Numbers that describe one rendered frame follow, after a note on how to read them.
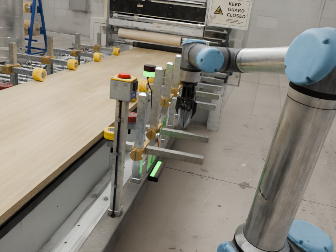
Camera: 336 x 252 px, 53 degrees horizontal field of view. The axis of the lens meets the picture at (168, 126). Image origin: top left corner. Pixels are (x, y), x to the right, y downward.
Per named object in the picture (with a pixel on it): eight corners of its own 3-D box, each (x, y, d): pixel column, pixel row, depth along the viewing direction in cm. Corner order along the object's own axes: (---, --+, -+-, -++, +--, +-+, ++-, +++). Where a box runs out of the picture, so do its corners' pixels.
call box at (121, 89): (136, 99, 113) (138, 76, 111) (129, 104, 107) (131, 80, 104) (116, 96, 115) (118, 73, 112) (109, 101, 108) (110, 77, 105)
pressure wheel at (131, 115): (138, 132, 179) (140, 112, 175) (134, 138, 171) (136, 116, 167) (124, 130, 180) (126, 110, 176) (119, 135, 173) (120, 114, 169)
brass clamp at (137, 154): (150, 150, 154) (151, 140, 152) (142, 163, 141) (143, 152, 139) (137, 148, 155) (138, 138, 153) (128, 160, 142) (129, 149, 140)
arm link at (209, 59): (232, 49, 118) (216, 44, 129) (203, 47, 114) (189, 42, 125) (227, 75, 122) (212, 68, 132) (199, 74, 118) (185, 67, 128)
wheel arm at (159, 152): (202, 163, 146) (204, 155, 145) (201, 167, 143) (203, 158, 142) (109, 145, 154) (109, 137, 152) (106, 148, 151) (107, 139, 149)
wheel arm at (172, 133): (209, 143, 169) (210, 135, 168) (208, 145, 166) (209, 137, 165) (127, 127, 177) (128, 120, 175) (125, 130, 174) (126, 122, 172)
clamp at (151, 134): (161, 132, 177) (162, 123, 175) (155, 141, 164) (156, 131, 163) (151, 130, 178) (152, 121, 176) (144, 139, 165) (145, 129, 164)
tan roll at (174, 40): (223, 52, 407) (225, 41, 403) (222, 53, 396) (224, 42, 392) (113, 36, 431) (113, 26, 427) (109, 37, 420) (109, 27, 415)
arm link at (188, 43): (189, 39, 125) (179, 36, 134) (185, 72, 129) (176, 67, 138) (211, 41, 128) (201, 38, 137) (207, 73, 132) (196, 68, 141)
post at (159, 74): (154, 158, 174) (164, 67, 158) (153, 161, 171) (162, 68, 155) (148, 157, 175) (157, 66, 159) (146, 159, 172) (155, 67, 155)
